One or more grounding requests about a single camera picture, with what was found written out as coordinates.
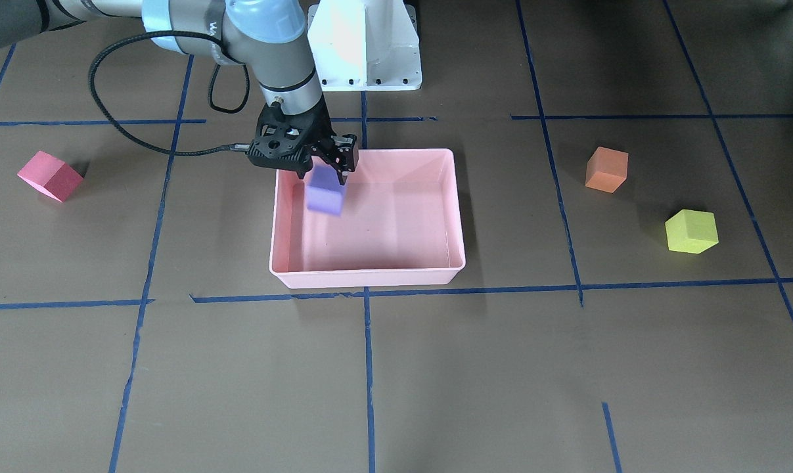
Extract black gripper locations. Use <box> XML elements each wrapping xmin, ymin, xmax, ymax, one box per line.
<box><xmin>246</xmin><ymin>105</ymin><xmax>358</xmax><ymax>186</ymax></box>

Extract purple foam block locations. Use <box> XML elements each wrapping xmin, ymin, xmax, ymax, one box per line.
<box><xmin>304</xmin><ymin>166</ymin><xmax>348</xmax><ymax>216</ymax></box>

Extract red foam block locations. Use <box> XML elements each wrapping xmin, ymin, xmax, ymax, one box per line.
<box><xmin>16</xmin><ymin>150</ymin><xmax>83</xmax><ymax>203</ymax></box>

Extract orange foam block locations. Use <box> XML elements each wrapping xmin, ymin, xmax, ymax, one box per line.
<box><xmin>585</xmin><ymin>146</ymin><xmax>629</xmax><ymax>194</ymax></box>

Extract yellow-green foam block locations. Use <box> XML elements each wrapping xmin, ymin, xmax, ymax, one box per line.
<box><xmin>666</xmin><ymin>209</ymin><xmax>719</xmax><ymax>254</ymax></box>

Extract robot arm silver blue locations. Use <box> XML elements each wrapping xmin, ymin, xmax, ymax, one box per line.
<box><xmin>0</xmin><ymin>1</ymin><xmax>357</xmax><ymax>185</ymax></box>

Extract pink plastic bin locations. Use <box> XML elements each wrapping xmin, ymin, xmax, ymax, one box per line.
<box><xmin>268</xmin><ymin>148</ymin><xmax>466</xmax><ymax>288</ymax></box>

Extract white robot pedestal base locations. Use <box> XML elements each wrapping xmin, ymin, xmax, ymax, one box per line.
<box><xmin>307</xmin><ymin>1</ymin><xmax>423</xmax><ymax>92</ymax></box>

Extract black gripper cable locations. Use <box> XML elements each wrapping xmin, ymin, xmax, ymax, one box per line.
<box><xmin>88</xmin><ymin>34</ymin><xmax>252</xmax><ymax>158</ymax></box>

